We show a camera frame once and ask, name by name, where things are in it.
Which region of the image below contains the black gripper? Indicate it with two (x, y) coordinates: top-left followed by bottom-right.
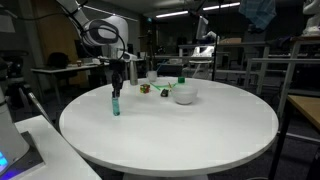
(109, 59), (127, 100)

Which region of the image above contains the small teal bottle black cap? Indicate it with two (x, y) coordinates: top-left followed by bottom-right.
(111, 95), (121, 117)

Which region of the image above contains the stainless steel water bottle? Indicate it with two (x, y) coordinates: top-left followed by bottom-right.
(129, 59), (139, 86)

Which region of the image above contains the Rubik's cube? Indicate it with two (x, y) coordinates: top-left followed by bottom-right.
(139, 83), (151, 94)

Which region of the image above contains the white mug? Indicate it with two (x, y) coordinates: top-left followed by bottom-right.
(146, 70), (158, 83)

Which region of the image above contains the long green stick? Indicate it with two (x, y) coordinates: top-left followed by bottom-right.
(151, 82), (169, 92)

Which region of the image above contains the short green stick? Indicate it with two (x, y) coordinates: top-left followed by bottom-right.
(162, 81), (178, 90)

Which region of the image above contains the long white office desk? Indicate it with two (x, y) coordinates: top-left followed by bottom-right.
(30, 59), (133, 101)

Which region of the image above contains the large black desk monitor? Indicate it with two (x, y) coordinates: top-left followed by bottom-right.
(74, 39), (104, 60)

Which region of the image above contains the black office chair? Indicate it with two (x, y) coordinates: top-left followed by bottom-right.
(46, 52), (71, 70)

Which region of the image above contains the white bowl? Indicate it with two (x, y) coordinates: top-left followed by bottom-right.
(171, 84), (199, 106)

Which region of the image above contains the grey metal rod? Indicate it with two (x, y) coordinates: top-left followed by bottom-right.
(27, 91), (52, 124)

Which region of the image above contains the white robot mounting table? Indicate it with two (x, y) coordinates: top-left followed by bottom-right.
(0, 114), (103, 180)

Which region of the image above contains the ceiling strip light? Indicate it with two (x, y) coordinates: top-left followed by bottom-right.
(155, 10), (190, 19)
(202, 2), (241, 11)

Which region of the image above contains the black vertical pole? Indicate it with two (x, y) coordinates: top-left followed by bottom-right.
(212, 33), (220, 82)

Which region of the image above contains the white equipment cart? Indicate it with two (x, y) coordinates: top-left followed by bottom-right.
(189, 14), (218, 80)

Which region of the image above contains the blue hanging cloth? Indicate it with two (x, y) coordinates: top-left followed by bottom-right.
(238, 0), (278, 32)

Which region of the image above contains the wooden top table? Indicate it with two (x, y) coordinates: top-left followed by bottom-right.
(268, 94), (320, 180)

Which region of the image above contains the white humanoid robot figure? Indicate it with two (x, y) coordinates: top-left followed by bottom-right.
(301, 0), (320, 38)

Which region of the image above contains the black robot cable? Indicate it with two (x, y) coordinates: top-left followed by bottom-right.
(79, 19), (128, 65)

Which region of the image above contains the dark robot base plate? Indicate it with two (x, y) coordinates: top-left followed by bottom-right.
(0, 130), (45, 178)

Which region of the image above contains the white metal rack frame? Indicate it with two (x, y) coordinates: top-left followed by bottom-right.
(244, 36), (320, 98)

